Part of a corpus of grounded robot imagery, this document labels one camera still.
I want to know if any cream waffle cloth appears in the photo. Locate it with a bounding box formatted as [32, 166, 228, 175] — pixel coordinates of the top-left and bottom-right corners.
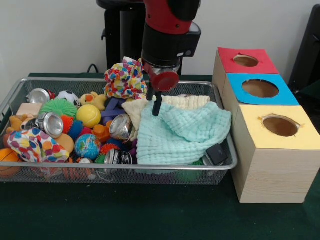
[121, 94, 211, 131]

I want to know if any blue globe ball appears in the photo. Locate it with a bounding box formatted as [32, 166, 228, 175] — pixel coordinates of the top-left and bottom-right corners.
[74, 133, 103, 161]

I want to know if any wooden box with three holes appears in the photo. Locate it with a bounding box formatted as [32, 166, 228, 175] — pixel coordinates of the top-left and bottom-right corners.
[211, 46, 320, 204]

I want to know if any dark green tablecloth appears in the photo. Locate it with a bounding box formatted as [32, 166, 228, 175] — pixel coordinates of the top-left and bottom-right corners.
[0, 72, 320, 240]

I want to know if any large green fuzzy ball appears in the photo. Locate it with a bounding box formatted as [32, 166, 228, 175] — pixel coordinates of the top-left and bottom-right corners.
[38, 97, 78, 118]

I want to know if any silver can with red print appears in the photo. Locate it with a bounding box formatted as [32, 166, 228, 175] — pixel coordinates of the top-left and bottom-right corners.
[26, 87, 51, 105]

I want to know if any black furniture panel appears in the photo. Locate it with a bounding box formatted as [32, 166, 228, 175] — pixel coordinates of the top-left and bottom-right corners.
[287, 3, 320, 93]

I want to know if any yellow ball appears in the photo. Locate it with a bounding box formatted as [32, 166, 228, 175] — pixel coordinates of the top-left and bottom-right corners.
[76, 104, 102, 128]

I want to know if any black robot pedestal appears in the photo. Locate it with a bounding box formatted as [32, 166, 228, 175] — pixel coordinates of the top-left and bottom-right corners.
[95, 0, 202, 75]

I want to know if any crumpled polka dot cloth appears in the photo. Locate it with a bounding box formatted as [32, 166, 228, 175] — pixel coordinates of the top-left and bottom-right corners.
[7, 127, 71, 163]

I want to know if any neighbouring green covered table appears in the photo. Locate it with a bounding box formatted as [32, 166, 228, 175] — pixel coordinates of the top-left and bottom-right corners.
[294, 79, 320, 111]

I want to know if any shallow clear mesh bin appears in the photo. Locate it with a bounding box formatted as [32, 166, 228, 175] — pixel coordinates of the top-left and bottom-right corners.
[0, 76, 238, 186]

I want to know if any mint green waffle cloth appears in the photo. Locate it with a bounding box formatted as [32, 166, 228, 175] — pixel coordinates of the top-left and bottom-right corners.
[136, 101, 233, 166]

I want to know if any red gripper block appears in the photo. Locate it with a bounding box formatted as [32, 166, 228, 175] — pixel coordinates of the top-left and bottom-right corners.
[141, 58, 181, 117]

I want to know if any knotted polka dot cloth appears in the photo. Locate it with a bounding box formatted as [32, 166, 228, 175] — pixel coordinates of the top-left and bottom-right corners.
[103, 56, 150, 100]

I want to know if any crushed silver can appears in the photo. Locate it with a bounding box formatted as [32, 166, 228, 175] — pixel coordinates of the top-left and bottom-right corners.
[108, 114, 133, 141]
[34, 112, 65, 139]

